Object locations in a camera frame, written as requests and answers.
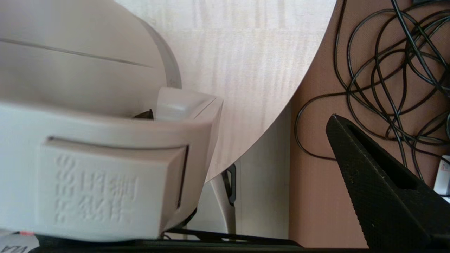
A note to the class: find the white table leg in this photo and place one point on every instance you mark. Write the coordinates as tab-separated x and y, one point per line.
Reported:
225	207

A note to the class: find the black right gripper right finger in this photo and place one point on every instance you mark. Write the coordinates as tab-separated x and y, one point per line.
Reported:
386	203

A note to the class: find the white electric kettle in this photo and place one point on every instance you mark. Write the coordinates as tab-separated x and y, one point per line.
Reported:
105	175

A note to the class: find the white printed paper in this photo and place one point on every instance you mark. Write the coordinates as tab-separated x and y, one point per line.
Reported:
443	175

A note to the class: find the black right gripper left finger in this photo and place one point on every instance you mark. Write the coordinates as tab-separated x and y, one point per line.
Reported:
145	115

